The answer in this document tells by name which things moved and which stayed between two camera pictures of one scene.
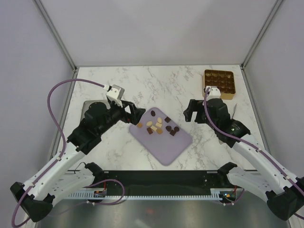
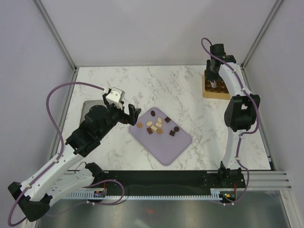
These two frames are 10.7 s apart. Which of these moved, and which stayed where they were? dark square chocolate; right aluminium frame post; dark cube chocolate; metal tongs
Moved: metal tongs
Stayed: dark cube chocolate; right aluminium frame post; dark square chocolate
